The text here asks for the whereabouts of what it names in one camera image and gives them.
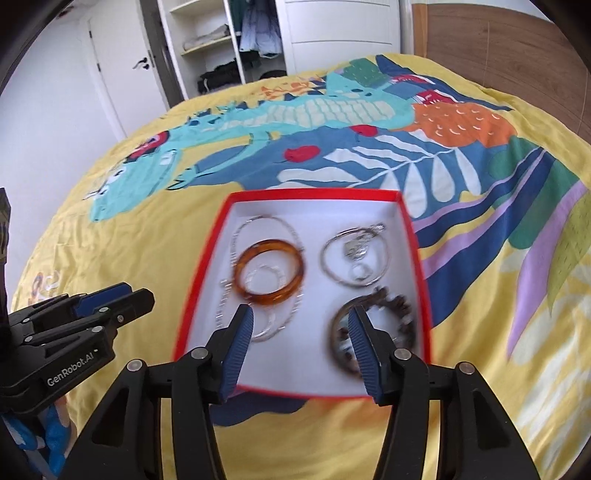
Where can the person's left hand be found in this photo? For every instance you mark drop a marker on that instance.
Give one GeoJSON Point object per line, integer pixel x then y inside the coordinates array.
{"type": "Point", "coordinates": [53, 434]}

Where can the red jewelry box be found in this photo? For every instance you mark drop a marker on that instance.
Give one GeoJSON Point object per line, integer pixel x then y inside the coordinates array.
{"type": "Point", "coordinates": [304, 369]}

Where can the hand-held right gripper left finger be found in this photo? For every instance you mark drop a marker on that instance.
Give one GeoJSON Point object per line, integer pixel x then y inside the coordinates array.
{"type": "Point", "coordinates": [240, 350]}

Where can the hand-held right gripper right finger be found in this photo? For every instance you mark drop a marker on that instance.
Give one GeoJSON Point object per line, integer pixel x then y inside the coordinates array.
{"type": "Point", "coordinates": [362, 350]}

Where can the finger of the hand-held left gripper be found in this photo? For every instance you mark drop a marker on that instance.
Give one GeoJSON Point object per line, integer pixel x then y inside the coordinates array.
{"type": "Point", "coordinates": [134, 307]}
{"type": "Point", "coordinates": [101, 297]}

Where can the amber bangle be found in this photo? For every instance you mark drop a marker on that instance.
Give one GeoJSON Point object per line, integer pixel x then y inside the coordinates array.
{"type": "Point", "coordinates": [240, 277]}

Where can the folded beige clothes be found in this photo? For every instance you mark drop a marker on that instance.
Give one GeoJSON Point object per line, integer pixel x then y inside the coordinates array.
{"type": "Point", "coordinates": [205, 39]}

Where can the white room door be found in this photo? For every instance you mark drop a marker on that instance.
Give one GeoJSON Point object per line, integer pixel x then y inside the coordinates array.
{"type": "Point", "coordinates": [120, 92]}

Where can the hanging blue jackets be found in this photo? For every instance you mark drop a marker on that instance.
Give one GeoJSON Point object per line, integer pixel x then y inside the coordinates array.
{"type": "Point", "coordinates": [258, 32]}

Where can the folded dark clothes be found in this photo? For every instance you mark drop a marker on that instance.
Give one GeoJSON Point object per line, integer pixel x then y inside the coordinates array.
{"type": "Point", "coordinates": [219, 78]}

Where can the yellow printed blanket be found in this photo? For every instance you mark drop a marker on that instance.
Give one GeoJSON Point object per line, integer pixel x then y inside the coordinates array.
{"type": "Point", "coordinates": [138, 230]}

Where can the wooden headboard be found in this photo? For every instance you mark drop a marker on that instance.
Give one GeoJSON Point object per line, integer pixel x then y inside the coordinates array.
{"type": "Point", "coordinates": [498, 50]}

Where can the large silver bangle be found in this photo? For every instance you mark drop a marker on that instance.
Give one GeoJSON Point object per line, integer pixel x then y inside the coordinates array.
{"type": "Point", "coordinates": [325, 263]}

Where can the white open wardrobe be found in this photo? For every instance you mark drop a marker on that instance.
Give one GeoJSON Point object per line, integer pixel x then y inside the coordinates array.
{"type": "Point", "coordinates": [332, 27]}

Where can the silver twisted hoop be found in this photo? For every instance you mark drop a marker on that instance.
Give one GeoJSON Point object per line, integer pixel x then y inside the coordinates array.
{"type": "Point", "coordinates": [251, 279]}
{"type": "Point", "coordinates": [277, 330]}

